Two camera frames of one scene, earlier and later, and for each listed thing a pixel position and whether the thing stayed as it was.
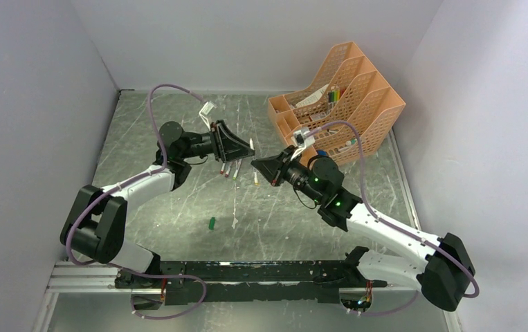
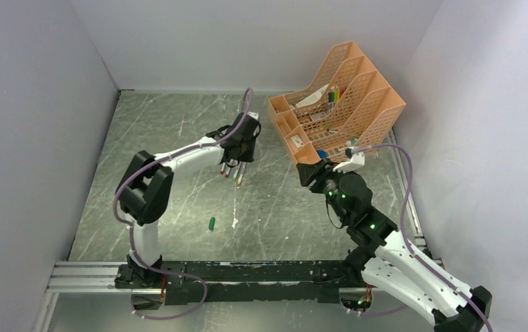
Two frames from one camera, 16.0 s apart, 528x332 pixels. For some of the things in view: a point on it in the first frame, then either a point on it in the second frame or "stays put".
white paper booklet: (312, 97) stays put
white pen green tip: (236, 171) stays put
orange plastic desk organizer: (347, 114) stays put
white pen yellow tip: (255, 177) → (241, 175)
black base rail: (198, 282) stays put
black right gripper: (272, 169) → (307, 171)
